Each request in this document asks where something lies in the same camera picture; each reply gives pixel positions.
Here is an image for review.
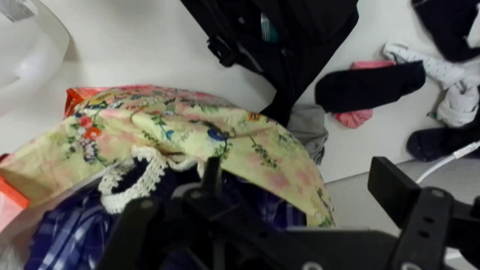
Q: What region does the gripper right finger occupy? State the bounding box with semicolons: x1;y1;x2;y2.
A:
367;156;480;270

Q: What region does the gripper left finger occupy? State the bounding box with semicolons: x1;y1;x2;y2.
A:
97;157;300;270

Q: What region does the blue plaid clothing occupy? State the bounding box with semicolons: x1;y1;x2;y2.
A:
24;174;308;270

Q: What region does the yellow floral fabric bag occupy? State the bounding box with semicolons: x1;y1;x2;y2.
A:
0;84;336;240

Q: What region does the navy garment with white lace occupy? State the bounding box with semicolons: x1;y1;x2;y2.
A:
98;145;206;215

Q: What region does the dark navy sock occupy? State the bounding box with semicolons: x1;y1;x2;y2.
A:
406;119;480;162

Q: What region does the white ribbed sock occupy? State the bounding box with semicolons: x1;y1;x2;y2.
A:
427;80;480;128

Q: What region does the pink sock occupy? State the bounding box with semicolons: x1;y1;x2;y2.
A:
332;60;396;129

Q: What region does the black sock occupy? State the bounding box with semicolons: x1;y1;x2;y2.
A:
315;60;427;113

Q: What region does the grey cloth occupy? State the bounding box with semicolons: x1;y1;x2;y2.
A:
287;104;330;166

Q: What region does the white dotted sock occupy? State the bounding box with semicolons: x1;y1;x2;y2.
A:
382;42;468;90

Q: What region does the dark navy garment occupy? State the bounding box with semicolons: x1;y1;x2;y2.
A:
410;0;480;63

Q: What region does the black backpack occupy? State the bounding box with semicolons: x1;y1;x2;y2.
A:
180;0;360;127

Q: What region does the white plastic basin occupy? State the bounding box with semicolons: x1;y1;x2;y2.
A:
0;0;71;115

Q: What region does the teal item in backpack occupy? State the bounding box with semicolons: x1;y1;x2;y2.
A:
261;13;280;44

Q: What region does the white cable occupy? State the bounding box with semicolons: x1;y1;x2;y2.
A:
415;141;480;185

